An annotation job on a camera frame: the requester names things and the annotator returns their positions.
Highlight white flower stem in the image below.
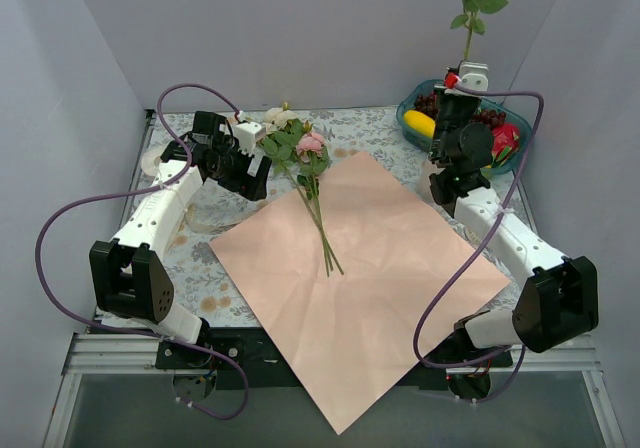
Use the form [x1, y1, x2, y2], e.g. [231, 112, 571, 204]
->
[254, 100, 334, 278]

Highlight cream ribbon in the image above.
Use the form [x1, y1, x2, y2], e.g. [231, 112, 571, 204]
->
[184, 203, 239, 234]

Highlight single pink flower stem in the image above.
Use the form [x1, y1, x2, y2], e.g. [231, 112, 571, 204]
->
[295, 131, 344, 276]

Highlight pink wrapping paper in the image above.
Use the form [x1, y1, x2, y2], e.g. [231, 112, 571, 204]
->
[211, 152, 508, 433]

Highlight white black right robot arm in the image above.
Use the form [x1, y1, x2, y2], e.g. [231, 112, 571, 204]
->
[429, 86, 599, 366]

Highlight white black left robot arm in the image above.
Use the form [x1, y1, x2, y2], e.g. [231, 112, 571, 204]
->
[89, 111, 271, 368]

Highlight white ribbed vase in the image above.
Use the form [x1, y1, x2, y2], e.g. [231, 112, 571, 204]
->
[416, 161, 435, 202]

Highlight yellow mango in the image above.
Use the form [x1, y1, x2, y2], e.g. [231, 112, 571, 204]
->
[403, 110, 436, 139]

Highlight floral patterned table mat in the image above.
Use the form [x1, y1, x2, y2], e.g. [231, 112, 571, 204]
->
[143, 107, 537, 328]

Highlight pink dragon fruit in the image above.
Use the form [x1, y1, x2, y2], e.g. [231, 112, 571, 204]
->
[491, 123, 520, 167]

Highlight dark purple grapes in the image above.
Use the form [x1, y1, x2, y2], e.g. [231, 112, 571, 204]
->
[414, 92, 506, 129]

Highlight teal plastic fruit basket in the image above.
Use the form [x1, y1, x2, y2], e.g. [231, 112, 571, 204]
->
[396, 79, 532, 177]

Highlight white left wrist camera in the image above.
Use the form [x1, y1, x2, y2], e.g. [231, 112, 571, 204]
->
[233, 121, 266, 156]

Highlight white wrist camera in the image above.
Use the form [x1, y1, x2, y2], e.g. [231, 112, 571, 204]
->
[233, 121, 266, 156]
[444, 61, 489, 92]

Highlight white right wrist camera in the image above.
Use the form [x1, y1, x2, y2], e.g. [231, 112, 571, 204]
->
[444, 61, 489, 92]

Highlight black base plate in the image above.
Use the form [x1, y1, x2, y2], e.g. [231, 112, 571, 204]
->
[87, 317, 576, 392]

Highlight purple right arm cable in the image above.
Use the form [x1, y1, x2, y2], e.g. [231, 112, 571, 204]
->
[413, 85, 546, 404]

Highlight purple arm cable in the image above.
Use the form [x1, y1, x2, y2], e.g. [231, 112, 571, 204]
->
[413, 85, 546, 404]
[34, 84, 251, 422]

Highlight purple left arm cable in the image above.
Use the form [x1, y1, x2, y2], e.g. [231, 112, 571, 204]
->
[34, 84, 251, 422]

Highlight aluminium frame rail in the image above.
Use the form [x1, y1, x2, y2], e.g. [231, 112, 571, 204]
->
[48, 334, 624, 447]

